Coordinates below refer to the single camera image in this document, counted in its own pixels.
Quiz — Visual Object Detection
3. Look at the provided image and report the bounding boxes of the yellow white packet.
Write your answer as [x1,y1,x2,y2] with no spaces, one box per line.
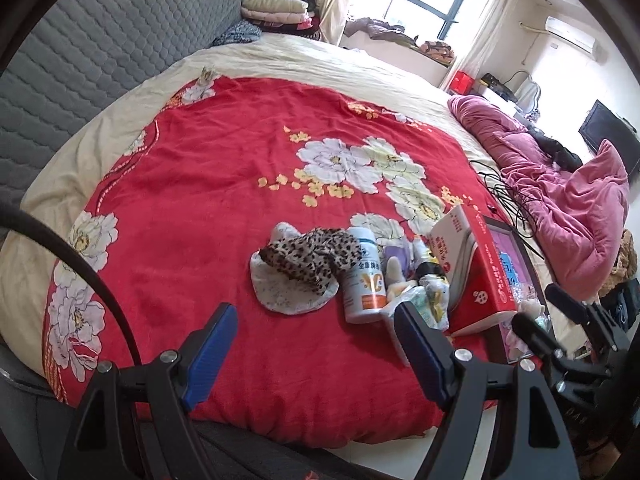
[425,275,451,331]

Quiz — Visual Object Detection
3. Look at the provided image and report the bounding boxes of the dark patterned cloth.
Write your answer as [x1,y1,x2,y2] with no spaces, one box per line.
[212,20,263,47]

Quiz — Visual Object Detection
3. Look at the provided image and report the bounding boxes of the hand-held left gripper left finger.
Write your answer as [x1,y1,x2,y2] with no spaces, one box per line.
[57,302,239,480]

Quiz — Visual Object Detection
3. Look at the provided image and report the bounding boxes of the brown fuzzy cloth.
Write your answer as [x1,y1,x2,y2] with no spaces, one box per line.
[597,229,640,298]

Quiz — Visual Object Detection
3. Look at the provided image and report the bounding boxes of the red bag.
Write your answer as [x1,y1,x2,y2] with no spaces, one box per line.
[448,71,476,95]

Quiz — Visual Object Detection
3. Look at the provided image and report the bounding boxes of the grey quilted headboard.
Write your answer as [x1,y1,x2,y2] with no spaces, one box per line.
[0,0,249,171]

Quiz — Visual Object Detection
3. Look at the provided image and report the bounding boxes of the leopard print cloth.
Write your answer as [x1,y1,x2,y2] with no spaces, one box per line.
[257,227,363,296]

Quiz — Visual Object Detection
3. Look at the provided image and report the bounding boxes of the red floral bedspread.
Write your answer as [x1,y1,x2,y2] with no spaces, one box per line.
[0,32,571,396]

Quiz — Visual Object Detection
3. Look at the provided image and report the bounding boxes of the stack of folded clothes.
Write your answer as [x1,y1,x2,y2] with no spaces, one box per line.
[241,0,321,36]

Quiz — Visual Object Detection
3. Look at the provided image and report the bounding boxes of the small purple bottle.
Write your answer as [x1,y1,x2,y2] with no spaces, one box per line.
[381,240,418,306]

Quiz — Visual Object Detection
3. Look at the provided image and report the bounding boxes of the black television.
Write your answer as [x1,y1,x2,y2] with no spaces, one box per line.
[578,100,640,171]

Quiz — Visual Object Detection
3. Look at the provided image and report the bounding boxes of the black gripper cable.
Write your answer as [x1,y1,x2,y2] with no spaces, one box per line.
[0,200,141,366]

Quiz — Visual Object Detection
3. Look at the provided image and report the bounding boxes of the purple garment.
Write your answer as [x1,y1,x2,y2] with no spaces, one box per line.
[342,17,418,48]

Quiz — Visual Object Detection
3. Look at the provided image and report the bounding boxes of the black cables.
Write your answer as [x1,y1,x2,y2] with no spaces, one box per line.
[470,160,546,261]

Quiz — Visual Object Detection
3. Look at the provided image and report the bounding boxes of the cream curtain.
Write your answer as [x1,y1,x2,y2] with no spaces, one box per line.
[440,0,521,91]
[317,0,361,46]

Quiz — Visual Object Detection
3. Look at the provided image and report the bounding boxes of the pink duvet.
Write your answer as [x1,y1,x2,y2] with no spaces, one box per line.
[446,94,631,303]

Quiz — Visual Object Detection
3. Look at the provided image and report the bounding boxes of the black bag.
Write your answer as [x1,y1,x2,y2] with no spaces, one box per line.
[480,74,518,101]

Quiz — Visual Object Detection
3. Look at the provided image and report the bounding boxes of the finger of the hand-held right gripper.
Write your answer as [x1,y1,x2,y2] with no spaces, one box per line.
[544,283,632,356]
[510,312,613,396]

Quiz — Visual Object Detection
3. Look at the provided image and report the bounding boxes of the green floral tissue packet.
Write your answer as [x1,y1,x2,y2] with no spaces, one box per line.
[382,280,441,331]

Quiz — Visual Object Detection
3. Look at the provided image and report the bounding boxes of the white dotted round pad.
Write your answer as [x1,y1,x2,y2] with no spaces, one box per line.
[250,221,341,316]

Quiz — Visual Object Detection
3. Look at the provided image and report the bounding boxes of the white window ledge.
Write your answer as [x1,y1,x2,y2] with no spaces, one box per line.
[345,35,451,88]

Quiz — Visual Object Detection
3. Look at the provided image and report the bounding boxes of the brown patterned garment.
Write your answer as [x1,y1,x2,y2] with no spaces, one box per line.
[417,40,456,61]

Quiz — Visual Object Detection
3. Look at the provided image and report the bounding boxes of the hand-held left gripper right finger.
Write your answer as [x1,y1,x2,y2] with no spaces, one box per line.
[394,301,576,480]

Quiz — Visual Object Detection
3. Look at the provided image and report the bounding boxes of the small black pouch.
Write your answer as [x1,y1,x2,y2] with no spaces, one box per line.
[416,260,447,281]

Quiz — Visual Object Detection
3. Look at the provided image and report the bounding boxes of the black garment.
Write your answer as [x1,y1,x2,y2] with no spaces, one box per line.
[530,127,583,171]

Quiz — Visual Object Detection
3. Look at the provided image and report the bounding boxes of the white air conditioner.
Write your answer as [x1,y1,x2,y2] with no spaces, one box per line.
[544,16,598,56]

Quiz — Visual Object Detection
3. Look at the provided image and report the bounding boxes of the red and white box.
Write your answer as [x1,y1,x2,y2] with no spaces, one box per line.
[429,204,521,338]

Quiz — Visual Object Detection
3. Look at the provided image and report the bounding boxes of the white supplement bottle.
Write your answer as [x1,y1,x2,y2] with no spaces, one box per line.
[342,226,388,325]

